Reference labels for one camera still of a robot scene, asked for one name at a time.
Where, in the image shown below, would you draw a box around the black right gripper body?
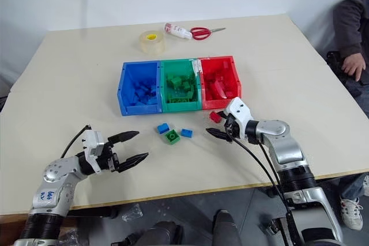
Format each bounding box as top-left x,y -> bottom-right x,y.
224,114 -> 246,143

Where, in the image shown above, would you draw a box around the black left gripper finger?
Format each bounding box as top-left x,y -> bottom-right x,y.
116,152 -> 149,173
107,130 -> 141,145

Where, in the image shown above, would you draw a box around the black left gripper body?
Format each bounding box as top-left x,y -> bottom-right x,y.
97,141 -> 121,173

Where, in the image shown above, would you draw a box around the pile of red blocks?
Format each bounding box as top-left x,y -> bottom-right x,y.
204,69 -> 235,101

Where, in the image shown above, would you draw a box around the pile of blue blocks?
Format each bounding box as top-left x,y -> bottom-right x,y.
130,78 -> 160,106

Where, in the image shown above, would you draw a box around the person's bare hand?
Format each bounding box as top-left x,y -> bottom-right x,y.
342,52 -> 367,82

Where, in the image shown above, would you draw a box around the red plastic bin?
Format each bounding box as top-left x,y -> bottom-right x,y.
197,55 -> 243,111

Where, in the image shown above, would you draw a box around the blue two-stud block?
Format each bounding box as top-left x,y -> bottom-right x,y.
156,122 -> 171,135

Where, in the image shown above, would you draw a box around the green plastic bin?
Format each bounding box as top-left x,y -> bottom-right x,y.
159,58 -> 202,113

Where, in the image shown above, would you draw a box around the long green studded block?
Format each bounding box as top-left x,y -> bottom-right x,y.
168,97 -> 194,105

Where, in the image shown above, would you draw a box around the green square block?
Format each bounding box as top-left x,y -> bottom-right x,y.
164,129 -> 182,145

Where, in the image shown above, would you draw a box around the clear plastic bag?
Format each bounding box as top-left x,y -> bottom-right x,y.
121,203 -> 144,223

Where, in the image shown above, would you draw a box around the blue plastic bin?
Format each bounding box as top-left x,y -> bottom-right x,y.
116,60 -> 163,118

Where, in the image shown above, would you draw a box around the white tape strip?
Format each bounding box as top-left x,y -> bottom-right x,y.
191,59 -> 203,76

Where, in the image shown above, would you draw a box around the dark rounded shape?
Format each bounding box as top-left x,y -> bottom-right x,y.
143,221 -> 185,246
212,210 -> 243,246

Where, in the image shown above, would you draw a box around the white glue bottle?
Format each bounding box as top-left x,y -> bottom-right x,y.
163,22 -> 193,40

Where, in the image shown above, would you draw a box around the clear tape roll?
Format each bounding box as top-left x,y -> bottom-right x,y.
138,30 -> 165,55

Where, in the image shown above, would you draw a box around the black chair armrest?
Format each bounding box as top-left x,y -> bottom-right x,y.
326,51 -> 345,67

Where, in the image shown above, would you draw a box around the person's blue jeans leg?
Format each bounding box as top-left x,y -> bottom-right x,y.
338,172 -> 369,202

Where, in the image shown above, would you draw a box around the person's dark grey sleeve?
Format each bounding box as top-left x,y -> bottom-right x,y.
332,0 -> 369,56

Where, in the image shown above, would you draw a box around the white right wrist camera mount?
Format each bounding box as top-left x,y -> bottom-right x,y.
224,97 -> 254,141

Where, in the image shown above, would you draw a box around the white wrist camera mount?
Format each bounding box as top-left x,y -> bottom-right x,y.
81,130 -> 106,173
224,97 -> 254,141

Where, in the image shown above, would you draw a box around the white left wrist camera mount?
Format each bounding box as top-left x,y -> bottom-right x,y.
81,130 -> 106,173

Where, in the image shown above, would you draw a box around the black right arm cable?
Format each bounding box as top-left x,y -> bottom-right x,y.
230,138 -> 291,246
257,141 -> 292,209

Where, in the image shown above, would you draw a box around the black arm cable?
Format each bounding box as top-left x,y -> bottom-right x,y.
230,138 -> 291,246
257,141 -> 292,209
60,124 -> 92,159

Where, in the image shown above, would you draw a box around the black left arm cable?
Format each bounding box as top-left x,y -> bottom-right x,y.
60,124 -> 92,159

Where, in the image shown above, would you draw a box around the black table bracket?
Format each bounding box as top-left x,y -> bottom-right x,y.
68,206 -> 118,220

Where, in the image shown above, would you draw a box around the red handled scissors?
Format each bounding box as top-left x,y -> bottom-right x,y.
190,27 -> 227,40

